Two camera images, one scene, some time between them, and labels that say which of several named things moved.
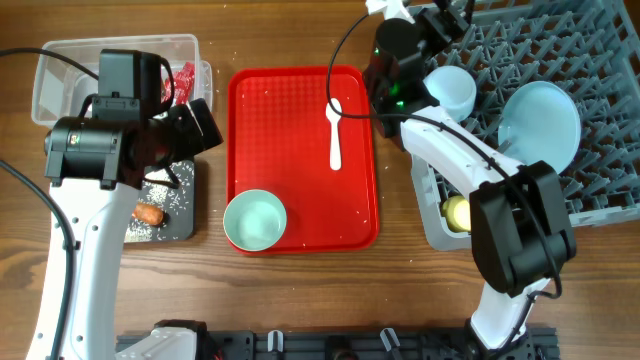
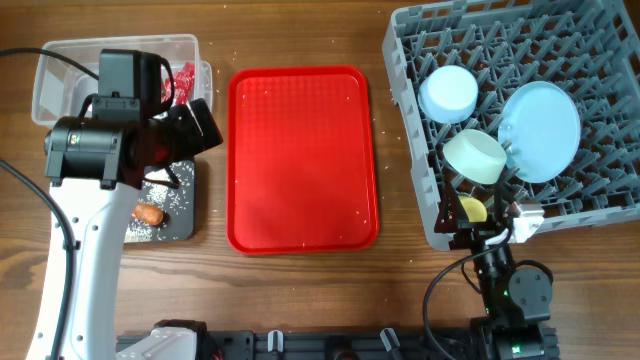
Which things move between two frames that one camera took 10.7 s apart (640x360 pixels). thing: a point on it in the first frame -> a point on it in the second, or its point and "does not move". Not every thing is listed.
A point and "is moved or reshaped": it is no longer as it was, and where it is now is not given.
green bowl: (254, 220) is moved or reshaped
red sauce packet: (183, 82) does not move
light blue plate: (541, 122) does not move
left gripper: (189, 138) does not move
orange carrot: (148, 213) does not move
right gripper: (445, 23) -> (480, 229)
